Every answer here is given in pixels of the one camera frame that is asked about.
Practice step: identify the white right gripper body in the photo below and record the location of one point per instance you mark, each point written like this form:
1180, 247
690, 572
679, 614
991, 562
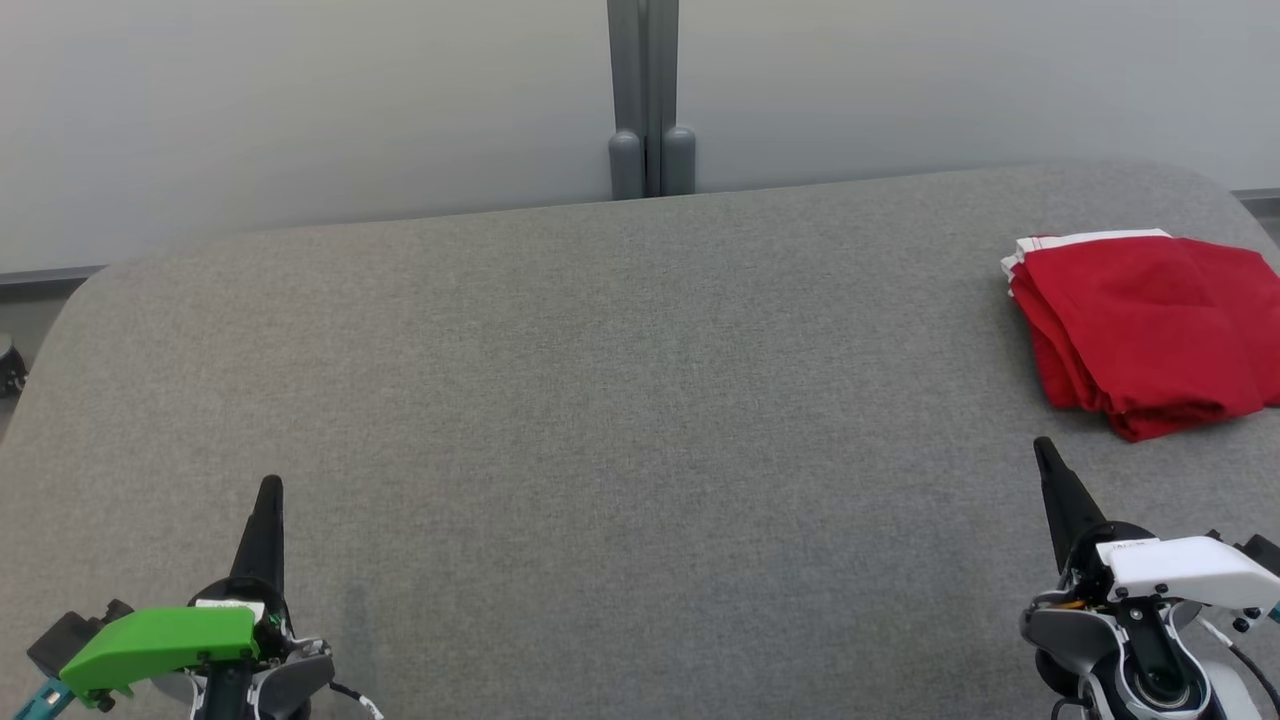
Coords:
1190, 570

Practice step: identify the red number 23 jersey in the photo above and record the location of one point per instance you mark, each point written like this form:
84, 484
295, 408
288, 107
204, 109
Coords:
1060, 243

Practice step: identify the red shorts white trim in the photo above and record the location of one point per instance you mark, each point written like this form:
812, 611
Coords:
1150, 310

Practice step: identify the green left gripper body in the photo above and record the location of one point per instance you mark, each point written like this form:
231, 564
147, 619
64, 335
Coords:
160, 640

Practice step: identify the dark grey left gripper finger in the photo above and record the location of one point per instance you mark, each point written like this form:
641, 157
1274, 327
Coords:
265, 545

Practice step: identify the grey wall skirting strip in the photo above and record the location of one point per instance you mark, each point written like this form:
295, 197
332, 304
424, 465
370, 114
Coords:
1262, 197
40, 276

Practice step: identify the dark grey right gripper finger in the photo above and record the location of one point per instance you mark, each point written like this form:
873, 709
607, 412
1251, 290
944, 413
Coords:
1070, 510

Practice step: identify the black caster wheel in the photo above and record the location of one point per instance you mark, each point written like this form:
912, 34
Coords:
10, 368

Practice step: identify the grey partition frame post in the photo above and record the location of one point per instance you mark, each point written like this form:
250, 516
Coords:
626, 100
672, 100

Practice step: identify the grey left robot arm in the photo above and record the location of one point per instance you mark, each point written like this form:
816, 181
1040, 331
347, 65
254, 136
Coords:
295, 680

